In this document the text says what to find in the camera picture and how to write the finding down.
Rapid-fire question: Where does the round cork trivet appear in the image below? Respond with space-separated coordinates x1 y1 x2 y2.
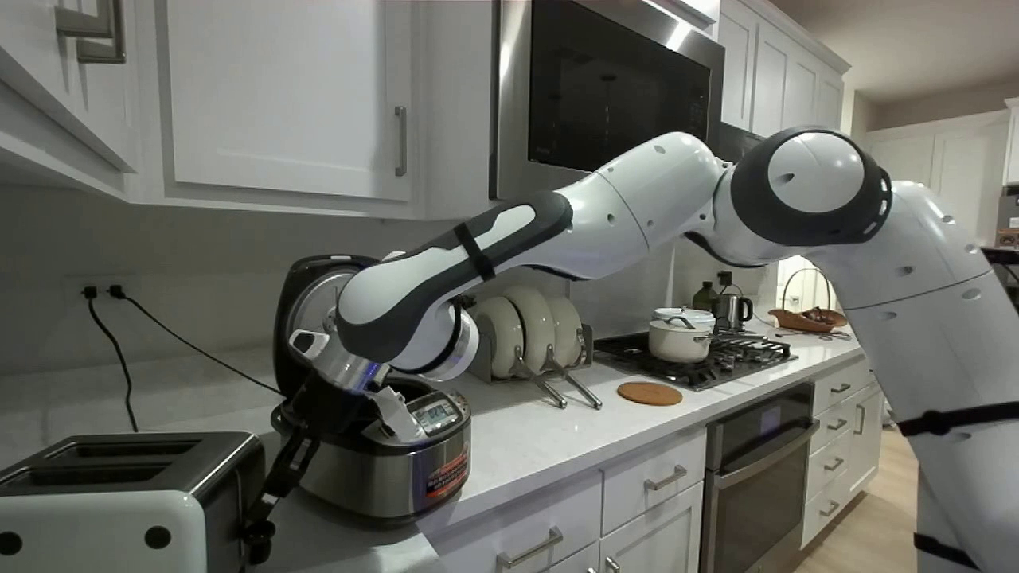
613 380 688 412

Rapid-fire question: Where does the black toaster lever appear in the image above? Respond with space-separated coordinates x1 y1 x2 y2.
239 514 280 566

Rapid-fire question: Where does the black power cord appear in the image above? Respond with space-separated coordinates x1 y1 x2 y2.
106 280 287 399
79 280 144 438

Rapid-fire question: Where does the white bread toaster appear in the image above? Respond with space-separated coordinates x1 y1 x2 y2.
0 430 271 573

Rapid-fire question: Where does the steel door handle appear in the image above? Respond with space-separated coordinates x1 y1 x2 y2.
392 101 410 181
55 0 130 66

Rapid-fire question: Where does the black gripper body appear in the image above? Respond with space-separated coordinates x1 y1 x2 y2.
267 380 375 447

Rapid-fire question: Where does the dark bottle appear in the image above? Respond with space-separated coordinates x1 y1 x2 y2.
688 277 723 318

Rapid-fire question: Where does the stainless microwave oven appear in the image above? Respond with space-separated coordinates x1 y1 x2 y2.
490 0 728 200

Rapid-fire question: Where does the white tall cabinet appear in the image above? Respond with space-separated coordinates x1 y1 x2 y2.
855 109 1012 249

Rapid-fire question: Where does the brown basket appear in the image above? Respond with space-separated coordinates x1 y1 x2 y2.
766 304 853 340

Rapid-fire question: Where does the dark kettle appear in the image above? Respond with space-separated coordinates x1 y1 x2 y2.
711 267 757 337

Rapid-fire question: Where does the stainless built-in oven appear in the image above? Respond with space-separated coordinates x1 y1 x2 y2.
696 380 820 573

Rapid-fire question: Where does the white upper cabinet door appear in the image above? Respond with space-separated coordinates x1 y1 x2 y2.
0 0 140 204
156 0 416 207
717 5 757 133
749 20 794 142
784 43 853 136

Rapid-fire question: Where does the white lower cabinet door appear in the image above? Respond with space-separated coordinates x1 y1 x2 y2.
600 508 707 573
528 538 604 573

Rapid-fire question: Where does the steel rice cooker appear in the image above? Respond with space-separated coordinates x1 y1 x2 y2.
267 252 474 533

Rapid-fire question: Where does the steel drawer handle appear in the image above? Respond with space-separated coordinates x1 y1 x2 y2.
640 463 691 493
492 525 567 573

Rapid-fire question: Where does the black strap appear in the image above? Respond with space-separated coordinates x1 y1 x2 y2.
910 533 980 573
898 399 1019 440

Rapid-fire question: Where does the white cabinet door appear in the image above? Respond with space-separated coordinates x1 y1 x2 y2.
156 0 416 207
600 508 707 573
0 0 140 204
528 538 604 573
749 20 794 142
784 43 853 136
717 5 757 133

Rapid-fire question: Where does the white lidded pot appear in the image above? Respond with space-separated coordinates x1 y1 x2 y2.
645 307 718 370

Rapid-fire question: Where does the white cabinet drawer front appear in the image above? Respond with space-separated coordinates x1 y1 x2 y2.
802 479 884 552
598 426 711 535
813 399 883 447
804 438 884 493
813 360 875 409
423 472 604 573

